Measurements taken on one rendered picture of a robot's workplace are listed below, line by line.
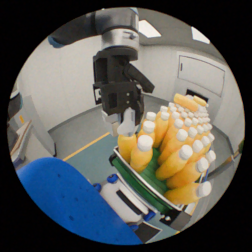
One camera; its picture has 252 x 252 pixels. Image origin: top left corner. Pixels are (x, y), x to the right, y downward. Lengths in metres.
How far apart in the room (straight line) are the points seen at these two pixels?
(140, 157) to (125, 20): 0.31
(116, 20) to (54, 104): 2.71
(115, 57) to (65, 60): 2.72
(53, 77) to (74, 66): 0.73
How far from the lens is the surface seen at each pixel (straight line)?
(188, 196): 0.25
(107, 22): 0.18
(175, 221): 0.32
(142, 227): 1.25
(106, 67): 0.15
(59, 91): 2.71
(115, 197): 0.33
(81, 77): 2.78
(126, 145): 0.24
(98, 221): 0.16
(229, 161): 0.55
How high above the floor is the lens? 1.25
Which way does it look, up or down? 38 degrees down
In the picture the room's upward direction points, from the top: straight up
